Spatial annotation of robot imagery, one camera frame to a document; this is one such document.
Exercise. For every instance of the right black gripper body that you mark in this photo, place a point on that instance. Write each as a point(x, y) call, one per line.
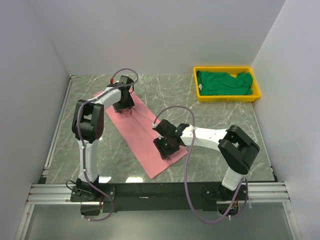
point(165, 147)

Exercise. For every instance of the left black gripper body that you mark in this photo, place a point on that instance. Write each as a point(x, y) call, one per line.
point(125, 103)

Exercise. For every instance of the pink t shirt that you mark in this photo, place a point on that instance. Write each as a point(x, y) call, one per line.
point(135, 126)

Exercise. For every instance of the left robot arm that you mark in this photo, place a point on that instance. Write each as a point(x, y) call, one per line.
point(88, 127)

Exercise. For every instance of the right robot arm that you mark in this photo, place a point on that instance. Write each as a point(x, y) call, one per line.
point(237, 148)

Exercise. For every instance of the green t shirt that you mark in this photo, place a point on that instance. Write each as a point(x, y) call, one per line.
point(224, 84)

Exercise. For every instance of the yellow plastic bin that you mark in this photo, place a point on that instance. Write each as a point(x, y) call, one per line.
point(233, 71)

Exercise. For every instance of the black base beam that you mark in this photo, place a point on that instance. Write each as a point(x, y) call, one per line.
point(205, 196)

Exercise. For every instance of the aluminium frame rail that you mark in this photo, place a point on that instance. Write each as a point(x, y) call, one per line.
point(42, 193)

